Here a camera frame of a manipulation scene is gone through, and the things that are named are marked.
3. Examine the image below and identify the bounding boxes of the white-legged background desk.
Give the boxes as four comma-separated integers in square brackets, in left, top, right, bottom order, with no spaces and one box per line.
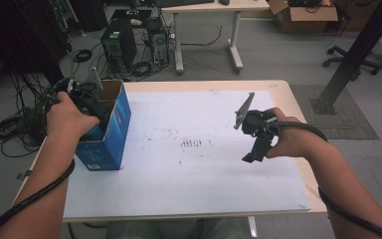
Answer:
[159,0,272,75]

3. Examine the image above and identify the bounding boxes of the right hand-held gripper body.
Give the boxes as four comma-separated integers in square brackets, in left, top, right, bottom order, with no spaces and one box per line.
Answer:
[233,92,281,139]

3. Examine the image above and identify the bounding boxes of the person's right hand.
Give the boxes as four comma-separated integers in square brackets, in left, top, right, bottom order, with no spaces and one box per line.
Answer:
[264,107,316,159]

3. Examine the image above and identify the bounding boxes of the black keyboard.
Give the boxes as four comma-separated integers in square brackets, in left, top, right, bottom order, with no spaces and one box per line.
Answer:
[154,0,216,8]

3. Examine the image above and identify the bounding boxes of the black metal stand post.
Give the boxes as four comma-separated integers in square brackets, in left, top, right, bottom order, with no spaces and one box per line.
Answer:
[309,0,382,116]

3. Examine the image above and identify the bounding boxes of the person's left hand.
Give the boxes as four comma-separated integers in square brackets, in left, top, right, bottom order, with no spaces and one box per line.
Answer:
[46,91,100,142]

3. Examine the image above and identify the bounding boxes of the white table mat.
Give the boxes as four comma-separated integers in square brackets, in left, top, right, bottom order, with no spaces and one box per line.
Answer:
[62,90,312,223]

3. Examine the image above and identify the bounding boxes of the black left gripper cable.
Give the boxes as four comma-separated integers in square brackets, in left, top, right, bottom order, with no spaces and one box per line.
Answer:
[0,77,77,239]

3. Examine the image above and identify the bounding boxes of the large black computer tower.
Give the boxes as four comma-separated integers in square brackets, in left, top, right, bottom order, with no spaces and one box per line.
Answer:
[99,17,138,75]

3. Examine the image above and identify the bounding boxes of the small coiled black cable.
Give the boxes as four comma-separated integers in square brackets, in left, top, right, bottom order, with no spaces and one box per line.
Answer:
[72,48,94,63]

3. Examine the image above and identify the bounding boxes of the tangle of black floor cables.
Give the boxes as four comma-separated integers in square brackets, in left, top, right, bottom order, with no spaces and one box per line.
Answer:
[0,71,68,158]

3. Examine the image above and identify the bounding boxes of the black office chair base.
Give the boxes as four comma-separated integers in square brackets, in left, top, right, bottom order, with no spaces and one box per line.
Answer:
[321,45,382,77]

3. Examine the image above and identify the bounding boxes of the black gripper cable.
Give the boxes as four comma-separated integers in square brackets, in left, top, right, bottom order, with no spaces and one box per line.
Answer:
[0,77,77,239]
[272,120,382,239]

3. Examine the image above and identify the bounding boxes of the open brown cardboard box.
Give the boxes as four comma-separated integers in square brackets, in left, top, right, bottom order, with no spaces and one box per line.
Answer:
[267,0,339,35]

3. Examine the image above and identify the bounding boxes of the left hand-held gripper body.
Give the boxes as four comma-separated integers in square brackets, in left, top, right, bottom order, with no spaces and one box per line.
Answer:
[44,67,117,120]

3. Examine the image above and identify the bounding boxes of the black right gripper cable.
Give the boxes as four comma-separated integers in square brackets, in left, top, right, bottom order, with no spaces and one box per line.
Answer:
[272,120,382,239]

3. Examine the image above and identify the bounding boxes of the blue cardboard box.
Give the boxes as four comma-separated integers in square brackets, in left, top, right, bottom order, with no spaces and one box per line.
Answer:
[75,78,133,172]

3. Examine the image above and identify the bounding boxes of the small black computer tower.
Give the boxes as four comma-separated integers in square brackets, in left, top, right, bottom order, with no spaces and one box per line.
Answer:
[144,17,171,67]

